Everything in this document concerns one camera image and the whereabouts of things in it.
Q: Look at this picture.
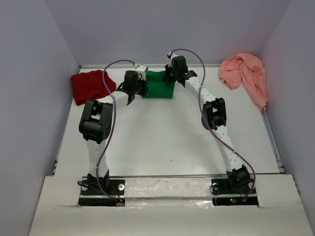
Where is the green t shirt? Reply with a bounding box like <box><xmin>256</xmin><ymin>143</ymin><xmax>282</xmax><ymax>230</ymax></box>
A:
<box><xmin>141</xmin><ymin>71</ymin><xmax>175</xmax><ymax>99</ymax></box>

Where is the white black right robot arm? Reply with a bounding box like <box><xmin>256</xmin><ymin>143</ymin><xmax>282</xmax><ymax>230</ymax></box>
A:
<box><xmin>164</xmin><ymin>53</ymin><xmax>252</xmax><ymax>196</ymax></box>

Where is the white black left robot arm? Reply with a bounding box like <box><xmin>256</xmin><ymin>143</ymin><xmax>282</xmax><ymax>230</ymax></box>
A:
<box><xmin>79</xmin><ymin>65</ymin><xmax>148</xmax><ymax>193</ymax></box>

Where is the dark red t shirt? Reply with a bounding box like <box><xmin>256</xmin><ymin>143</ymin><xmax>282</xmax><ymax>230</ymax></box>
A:
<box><xmin>70</xmin><ymin>70</ymin><xmax>109</xmax><ymax>106</ymax></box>

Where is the salmon pink t shirt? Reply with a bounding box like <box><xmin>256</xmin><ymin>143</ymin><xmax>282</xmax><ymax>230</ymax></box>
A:
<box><xmin>220</xmin><ymin>53</ymin><xmax>268</xmax><ymax>112</ymax></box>

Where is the white front cover board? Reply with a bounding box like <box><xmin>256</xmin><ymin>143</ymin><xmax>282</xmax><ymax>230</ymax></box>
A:
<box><xmin>30</xmin><ymin>175</ymin><xmax>312</xmax><ymax>236</ymax></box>

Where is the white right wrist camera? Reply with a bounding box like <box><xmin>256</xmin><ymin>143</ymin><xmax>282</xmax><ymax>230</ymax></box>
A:
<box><xmin>167</xmin><ymin>51</ymin><xmax>178</xmax><ymax>67</ymax></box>

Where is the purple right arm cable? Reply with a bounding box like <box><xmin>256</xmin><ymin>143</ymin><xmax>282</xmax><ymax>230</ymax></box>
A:
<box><xmin>166</xmin><ymin>48</ymin><xmax>256</xmax><ymax>204</ymax></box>

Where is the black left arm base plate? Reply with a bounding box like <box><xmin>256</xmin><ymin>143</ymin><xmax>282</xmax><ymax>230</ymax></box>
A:
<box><xmin>77</xmin><ymin>178</ymin><xmax>126</xmax><ymax>207</ymax></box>

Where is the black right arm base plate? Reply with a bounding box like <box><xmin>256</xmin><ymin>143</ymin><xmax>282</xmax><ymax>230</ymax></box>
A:
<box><xmin>209</xmin><ymin>178</ymin><xmax>259</xmax><ymax>207</ymax></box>

